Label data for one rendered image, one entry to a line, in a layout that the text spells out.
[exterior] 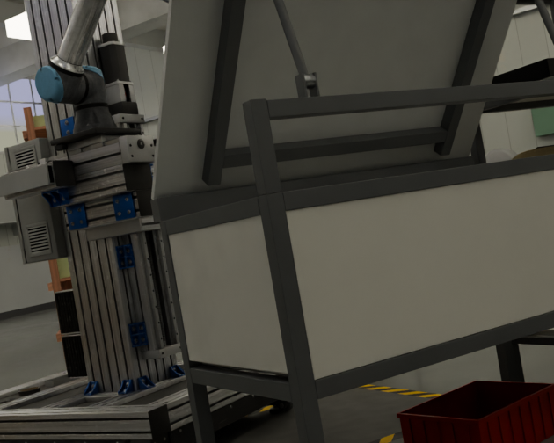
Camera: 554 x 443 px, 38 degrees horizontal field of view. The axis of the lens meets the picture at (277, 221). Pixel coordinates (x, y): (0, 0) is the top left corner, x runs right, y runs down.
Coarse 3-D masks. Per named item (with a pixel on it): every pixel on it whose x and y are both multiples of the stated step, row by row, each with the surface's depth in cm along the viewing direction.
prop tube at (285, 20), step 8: (280, 0) 178; (280, 8) 178; (280, 16) 178; (288, 16) 178; (288, 24) 177; (288, 32) 176; (288, 40) 176; (296, 40) 176; (296, 48) 175; (296, 56) 175; (296, 64) 175; (304, 64) 175; (304, 72) 174; (312, 80) 173
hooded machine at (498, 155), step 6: (492, 150) 1185; (498, 150) 1180; (504, 150) 1177; (510, 150) 1197; (486, 156) 1188; (492, 156) 1184; (498, 156) 1180; (504, 156) 1176; (510, 156) 1172; (486, 162) 1188; (492, 162) 1184
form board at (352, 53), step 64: (192, 0) 193; (256, 0) 202; (320, 0) 212; (384, 0) 223; (448, 0) 235; (512, 0) 248; (192, 64) 202; (256, 64) 212; (320, 64) 223; (384, 64) 235; (448, 64) 249; (192, 128) 212; (320, 128) 235; (384, 128) 249; (192, 192) 223
